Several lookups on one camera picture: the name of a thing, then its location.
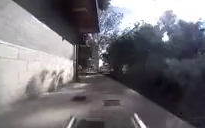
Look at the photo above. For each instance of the concrete path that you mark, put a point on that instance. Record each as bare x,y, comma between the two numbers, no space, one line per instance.
96,89

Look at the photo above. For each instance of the dark manhole cover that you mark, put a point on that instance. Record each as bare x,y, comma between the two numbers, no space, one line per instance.
79,98
112,103

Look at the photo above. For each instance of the robot's own part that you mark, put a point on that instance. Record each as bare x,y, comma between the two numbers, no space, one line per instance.
70,122
139,121

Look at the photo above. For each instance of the dark hedge of bushes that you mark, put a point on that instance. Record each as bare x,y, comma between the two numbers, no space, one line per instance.
163,70

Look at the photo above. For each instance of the tall leafy tree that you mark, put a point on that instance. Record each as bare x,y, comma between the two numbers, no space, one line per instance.
108,26

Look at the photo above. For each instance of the grey block wall building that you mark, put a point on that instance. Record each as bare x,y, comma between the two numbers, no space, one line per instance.
16,60

